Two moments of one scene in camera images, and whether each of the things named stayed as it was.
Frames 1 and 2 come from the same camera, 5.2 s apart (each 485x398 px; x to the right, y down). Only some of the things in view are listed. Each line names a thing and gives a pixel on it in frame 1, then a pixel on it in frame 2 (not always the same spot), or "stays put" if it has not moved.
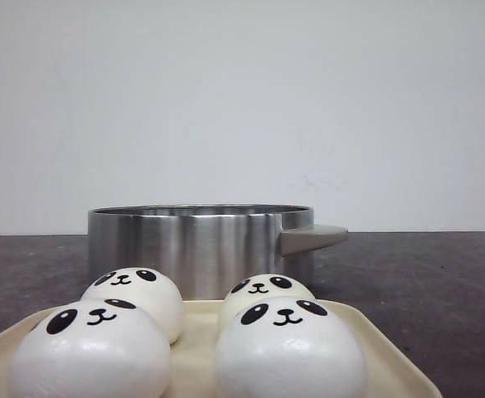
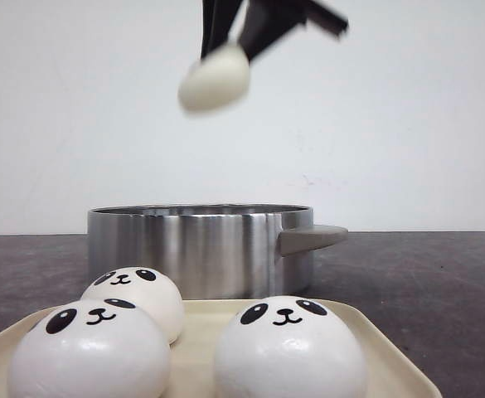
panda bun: [263, 285] -> [215, 81]
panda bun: [289, 347] stays put
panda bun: [151, 291] stays put
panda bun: [97, 348] stays put
